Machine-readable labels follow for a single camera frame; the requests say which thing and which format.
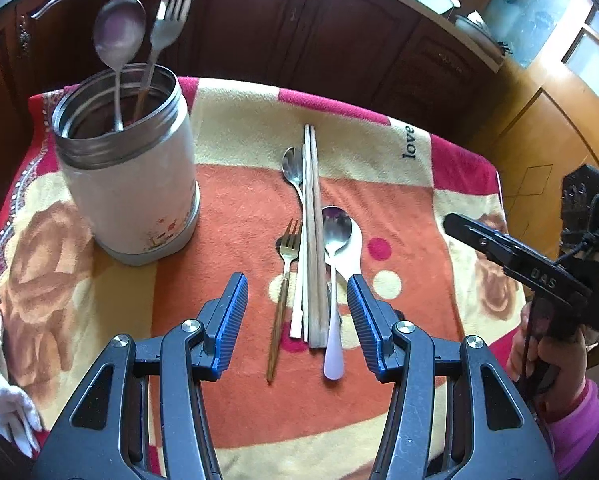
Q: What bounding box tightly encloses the gold fork with wooden handle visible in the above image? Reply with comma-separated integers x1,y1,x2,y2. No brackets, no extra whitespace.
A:
266,218,301,385

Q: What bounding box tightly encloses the dark wooden cabinet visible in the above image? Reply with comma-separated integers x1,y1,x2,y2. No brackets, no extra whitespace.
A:
0,0,505,201

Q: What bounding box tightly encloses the round steel spoon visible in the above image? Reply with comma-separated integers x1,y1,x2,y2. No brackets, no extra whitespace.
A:
322,205,354,326

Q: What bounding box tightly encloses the white chopstick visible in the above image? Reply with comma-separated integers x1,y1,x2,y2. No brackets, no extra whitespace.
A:
290,144,310,339
302,125,312,342

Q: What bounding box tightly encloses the person's right hand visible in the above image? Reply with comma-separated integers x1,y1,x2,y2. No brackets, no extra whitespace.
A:
509,302,589,423

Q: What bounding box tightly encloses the white ceramic spoon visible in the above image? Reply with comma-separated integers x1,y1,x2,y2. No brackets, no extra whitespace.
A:
323,220,364,381

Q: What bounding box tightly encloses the long-handled small steel spoon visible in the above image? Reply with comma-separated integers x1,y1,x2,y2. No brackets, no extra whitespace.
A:
282,147,313,226

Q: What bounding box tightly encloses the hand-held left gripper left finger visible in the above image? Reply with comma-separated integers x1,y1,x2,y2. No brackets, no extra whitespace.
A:
32,272,250,480

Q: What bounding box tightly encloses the white steel-rimmed utensil canister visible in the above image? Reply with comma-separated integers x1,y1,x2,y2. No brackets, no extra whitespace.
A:
51,63,201,267

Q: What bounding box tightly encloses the large steel fork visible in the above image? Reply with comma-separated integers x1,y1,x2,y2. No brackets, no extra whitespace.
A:
132,0,199,121

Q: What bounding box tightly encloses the small white bowl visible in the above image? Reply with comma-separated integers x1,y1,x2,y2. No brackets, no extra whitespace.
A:
454,12,505,53

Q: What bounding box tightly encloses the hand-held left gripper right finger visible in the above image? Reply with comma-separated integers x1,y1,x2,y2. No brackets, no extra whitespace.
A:
347,274,560,480

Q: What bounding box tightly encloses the person's right forearm pink sleeve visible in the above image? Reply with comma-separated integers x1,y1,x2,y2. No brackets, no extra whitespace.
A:
547,380,599,478

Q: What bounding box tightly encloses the floral orange red blanket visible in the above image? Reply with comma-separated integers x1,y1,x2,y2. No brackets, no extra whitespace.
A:
0,76,527,480

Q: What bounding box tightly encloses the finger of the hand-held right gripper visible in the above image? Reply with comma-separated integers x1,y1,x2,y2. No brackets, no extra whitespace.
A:
443,213,523,276

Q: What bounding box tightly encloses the large steel spoon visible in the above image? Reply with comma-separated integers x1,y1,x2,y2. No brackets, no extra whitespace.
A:
92,0,147,132

